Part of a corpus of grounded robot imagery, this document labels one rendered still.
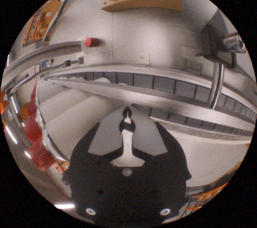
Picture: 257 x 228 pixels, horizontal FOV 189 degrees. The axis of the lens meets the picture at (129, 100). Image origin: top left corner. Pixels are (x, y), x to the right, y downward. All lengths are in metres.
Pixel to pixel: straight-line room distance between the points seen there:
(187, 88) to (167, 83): 0.04
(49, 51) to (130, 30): 0.26
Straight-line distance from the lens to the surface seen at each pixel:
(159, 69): 0.15
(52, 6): 1.86
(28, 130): 0.15
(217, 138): 0.20
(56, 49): 0.34
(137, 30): 0.23
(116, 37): 0.25
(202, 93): 0.16
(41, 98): 0.23
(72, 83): 0.16
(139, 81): 0.16
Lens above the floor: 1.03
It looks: 51 degrees down
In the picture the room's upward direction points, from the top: 130 degrees counter-clockwise
